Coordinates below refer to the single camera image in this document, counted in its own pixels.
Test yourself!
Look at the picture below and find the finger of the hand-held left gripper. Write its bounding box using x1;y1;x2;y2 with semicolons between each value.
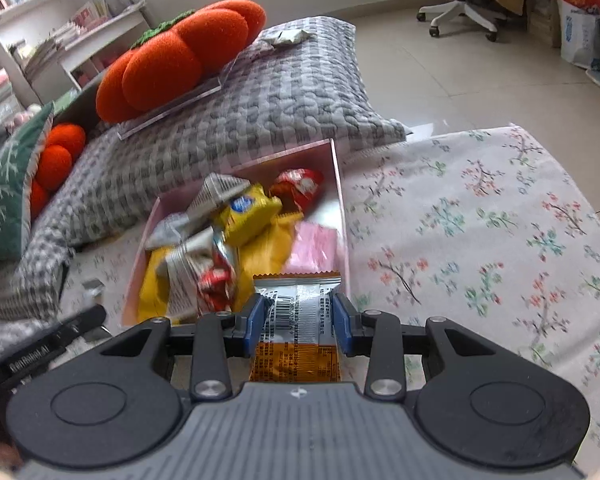
42;304;108;348

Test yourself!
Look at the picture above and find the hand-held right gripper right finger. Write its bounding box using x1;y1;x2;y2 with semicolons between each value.
331;291;503;402

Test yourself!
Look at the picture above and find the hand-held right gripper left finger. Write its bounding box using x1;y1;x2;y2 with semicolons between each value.
100;292;268;402

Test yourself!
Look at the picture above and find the orange snack packet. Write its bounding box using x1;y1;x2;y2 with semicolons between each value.
250;271;342;383

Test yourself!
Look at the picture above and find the small red white candy packet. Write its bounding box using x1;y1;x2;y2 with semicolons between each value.
197;245;238;313

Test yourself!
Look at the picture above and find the yellow packet with blue label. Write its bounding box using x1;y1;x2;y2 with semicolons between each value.
215;184;283;247

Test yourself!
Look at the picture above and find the white zigzag-edged packet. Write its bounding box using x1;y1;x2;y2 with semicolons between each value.
145;212;201;251

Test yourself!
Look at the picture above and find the silver striped snack packet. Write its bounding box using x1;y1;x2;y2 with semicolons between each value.
187;172;251;221

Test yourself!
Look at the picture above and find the red snack packet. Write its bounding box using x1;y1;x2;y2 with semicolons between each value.
269;167;326;210

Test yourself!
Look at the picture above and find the pink cardboard box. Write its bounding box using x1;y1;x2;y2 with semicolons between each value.
121;137;352;331

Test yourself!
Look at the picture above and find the plain yellow snack packet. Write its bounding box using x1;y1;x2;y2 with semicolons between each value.
240;212;306;306
137;247;201;323

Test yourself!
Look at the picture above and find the grey checked blanket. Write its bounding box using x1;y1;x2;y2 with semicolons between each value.
0;232;76;361

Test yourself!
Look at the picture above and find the pink snack packet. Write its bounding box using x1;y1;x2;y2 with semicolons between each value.
285;221;342;276

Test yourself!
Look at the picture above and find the green snowflake cushion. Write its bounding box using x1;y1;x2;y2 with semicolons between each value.
0;102;56;263

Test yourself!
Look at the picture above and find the floral bedsheet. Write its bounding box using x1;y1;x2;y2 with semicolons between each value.
55;122;600;476

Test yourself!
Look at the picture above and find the small orange pumpkin plush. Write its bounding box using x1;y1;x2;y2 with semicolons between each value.
30;124;87;216

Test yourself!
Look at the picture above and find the clear acrylic board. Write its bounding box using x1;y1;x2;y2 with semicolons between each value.
116;57;241;141

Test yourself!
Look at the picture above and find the grey checked pillow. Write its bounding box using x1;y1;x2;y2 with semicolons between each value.
30;15;413;251

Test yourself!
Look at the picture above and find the stack of magazines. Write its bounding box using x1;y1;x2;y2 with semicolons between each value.
7;22;81;81

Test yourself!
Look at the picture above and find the large orange pumpkin plush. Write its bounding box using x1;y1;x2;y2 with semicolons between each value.
96;0;267;125

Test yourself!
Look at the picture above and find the small white wrapper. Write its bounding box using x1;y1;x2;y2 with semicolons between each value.
260;29;315;50

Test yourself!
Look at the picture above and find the white bookshelf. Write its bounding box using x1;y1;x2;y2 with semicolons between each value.
0;0;148;126

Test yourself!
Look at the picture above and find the white office chair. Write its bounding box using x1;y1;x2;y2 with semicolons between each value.
417;0;503;43

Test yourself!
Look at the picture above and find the white and blue bag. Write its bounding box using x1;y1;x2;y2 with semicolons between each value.
557;0;600;68

